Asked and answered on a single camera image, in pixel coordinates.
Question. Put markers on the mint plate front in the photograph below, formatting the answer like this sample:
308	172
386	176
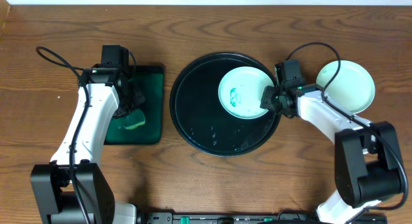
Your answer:
353	87

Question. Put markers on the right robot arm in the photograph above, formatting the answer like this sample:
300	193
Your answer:
368	162

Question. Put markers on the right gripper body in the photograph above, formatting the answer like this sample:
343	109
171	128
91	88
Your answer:
273	100

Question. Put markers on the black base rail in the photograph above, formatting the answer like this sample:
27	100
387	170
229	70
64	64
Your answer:
281	218

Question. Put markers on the green sponge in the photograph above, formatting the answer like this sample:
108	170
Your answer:
134	120

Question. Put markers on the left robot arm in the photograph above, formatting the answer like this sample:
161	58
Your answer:
71	187

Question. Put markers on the black rectangular water tray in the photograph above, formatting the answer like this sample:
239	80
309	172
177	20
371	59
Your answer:
151	82

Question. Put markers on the mint plate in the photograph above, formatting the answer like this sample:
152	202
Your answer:
353	87
240	92

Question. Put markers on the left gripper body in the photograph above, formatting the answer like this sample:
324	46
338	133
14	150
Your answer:
129	100

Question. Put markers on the black round tray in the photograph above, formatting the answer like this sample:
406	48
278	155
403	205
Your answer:
203	121

